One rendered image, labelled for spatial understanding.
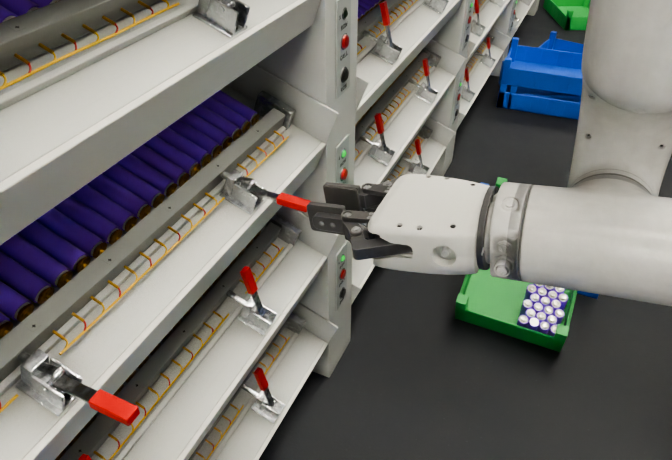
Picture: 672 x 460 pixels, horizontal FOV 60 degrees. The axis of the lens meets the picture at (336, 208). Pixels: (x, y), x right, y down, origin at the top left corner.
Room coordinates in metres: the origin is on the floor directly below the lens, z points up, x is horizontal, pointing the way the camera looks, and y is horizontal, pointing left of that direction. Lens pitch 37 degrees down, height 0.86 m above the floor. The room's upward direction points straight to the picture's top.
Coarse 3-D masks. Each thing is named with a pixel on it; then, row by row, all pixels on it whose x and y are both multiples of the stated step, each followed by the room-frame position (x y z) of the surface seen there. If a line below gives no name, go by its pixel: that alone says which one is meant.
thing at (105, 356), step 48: (240, 96) 0.69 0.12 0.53; (288, 96) 0.66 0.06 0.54; (288, 144) 0.62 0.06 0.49; (288, 192) 0.57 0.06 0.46; (192, 240) 0.44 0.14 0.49; (240, 240) 0.46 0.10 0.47; (144, 288) 0.37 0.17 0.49; (192, 288) 0.38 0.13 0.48; (96, 336) 0.32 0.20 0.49; (144, 336) 0.33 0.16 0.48; (96, 384) 0.28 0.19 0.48; (0, 432) 0.23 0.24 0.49; (48, 432) 0.24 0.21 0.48
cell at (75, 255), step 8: (32, 224) 0.39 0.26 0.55; (40, 224) 0.40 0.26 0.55; (24, 232) 0.39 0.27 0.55; (32, 232) 0.39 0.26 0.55; (40, 232) 0.39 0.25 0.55; (48, 232) 0.39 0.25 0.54; (32, 240) 0.38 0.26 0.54; (40, 240) 0.38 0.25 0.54; (48, 240) 0.38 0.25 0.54; (56, 240) 0.38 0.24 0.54; (64, 240) 0.39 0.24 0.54; (40, 248) 0.38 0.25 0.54; (48, 248) 0.38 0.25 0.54; (56, 248) 0.38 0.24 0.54; (64, 248) 0.38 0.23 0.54; (72, 248) 0.38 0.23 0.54; (56, 256) 0.37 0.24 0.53; (64, 256) 0.37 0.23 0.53; (72, 256) 0.37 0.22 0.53; (80, 256) 0.37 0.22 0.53; (64, 264) 0.37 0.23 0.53; (72, 264) 0.37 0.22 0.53
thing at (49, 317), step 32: (256, 128) 0.60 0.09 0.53; (224, 160) 0.53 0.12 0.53; (192, 192) 0.47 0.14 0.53; (160, 224) 0.42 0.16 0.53; (192, 224) 0.45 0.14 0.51; (128, 256) 0.38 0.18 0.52; (64, 288) 0.34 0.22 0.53; (96, 288) 0.35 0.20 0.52; (128, 288) 0.36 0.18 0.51; (32, 320) 0.30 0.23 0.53; (64, 320) 0.32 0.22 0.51; (96, 320) 0.33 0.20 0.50; (0, 352) 0.27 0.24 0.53; (32, 352) 0.29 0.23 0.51
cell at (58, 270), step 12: (12, 240) 0.37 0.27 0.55; (24, 240) 0.38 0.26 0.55; (12, 252) 0.37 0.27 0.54; (24, 252) 0.36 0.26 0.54; (36, 252) 0.37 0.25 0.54; (24, 264) 0.36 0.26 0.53; (36, 264) 0.36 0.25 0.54; (48, 264) 0.36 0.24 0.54; (60, 264) 0.36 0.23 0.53; (48, 276) 0.35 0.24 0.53; (60, 276) 0.35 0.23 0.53
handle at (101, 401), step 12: (60, 372) 0.26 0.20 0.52; (60, 384) 0.26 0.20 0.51; (72, 384) 0.26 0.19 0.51; (84, 384) 0.26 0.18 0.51; (84, 396) 0.25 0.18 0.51; (96, 396) 0.25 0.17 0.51; (108, 396) 0.25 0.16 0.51; (96, 408) 0.24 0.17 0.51; (108, 408) 0.24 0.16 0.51; (120, 408) 0.24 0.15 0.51; (132, 408) 0.24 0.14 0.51; (120, 420) 0.23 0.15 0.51; (132, 420) 0.23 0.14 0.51
